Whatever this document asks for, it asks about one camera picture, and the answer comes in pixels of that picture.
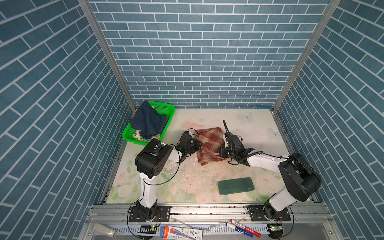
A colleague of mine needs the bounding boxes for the red plaid skirt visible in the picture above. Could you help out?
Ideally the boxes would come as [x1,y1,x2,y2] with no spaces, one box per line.
[197,127,226,166]

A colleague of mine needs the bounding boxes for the dark navy skirt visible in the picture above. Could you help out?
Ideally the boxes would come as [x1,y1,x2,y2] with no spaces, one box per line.
[130,101,169,139]

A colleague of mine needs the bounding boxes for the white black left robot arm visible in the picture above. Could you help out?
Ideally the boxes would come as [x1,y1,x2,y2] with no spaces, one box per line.
[135,131,203,210]

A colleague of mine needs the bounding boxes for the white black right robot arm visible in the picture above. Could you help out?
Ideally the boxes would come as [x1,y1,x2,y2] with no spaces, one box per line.
[219,133,322,215]

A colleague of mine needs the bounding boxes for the dark green folded cloth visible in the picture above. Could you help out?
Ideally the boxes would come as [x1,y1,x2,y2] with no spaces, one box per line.
[218,177,255,196]

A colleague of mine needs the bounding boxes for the green plastic basket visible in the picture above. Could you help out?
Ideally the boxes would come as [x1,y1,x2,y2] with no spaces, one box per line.
[122,101,176,146]

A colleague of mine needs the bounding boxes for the yellow floral skirt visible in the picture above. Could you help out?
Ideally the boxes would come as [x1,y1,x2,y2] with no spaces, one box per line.
[133,130,161,143]

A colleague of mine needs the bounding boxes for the blue marker pen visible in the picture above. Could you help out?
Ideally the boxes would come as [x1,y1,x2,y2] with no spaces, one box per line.
[226,223,254,238]

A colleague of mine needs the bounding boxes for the red marker pen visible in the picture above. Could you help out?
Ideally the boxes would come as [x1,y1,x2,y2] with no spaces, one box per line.
[230,219,261,238]

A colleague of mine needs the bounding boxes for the blue red packaged tool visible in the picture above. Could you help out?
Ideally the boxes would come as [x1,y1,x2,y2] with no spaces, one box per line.
[160,226,204,240]

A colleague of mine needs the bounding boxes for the white small device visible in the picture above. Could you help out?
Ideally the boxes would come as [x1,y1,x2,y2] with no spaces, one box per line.
[93,224,118,238]

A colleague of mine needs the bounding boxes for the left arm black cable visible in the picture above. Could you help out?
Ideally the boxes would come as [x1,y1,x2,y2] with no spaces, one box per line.
[125,128,200,240]

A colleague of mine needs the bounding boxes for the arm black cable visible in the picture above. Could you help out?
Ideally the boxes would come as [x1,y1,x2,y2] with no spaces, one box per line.
[222,119,323,239]
[125,128,200,240]

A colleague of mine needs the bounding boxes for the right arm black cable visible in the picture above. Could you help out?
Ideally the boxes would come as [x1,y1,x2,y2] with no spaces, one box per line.
[222,119,323,239]

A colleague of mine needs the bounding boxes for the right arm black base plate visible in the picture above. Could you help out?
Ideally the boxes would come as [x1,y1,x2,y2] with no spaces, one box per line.
[246,205,291,222]

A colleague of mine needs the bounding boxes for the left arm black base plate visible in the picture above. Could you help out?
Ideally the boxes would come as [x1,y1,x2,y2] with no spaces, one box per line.
[129,206,171,223]

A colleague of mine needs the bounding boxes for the aluminium front rail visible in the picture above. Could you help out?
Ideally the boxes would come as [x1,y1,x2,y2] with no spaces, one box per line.
[79,202,342,240]

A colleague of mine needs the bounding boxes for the aluminium corner frame post left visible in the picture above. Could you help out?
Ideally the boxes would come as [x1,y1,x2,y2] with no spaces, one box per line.
[78,0,136,112]

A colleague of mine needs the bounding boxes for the aluminium corner frame post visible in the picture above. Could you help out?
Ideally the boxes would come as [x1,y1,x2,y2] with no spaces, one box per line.
[78,0,136,112]
[272,0,341,115]

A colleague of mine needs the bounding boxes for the aluminium corner frame post right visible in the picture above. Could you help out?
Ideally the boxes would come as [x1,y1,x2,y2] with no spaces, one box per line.
[272,0,341,115]

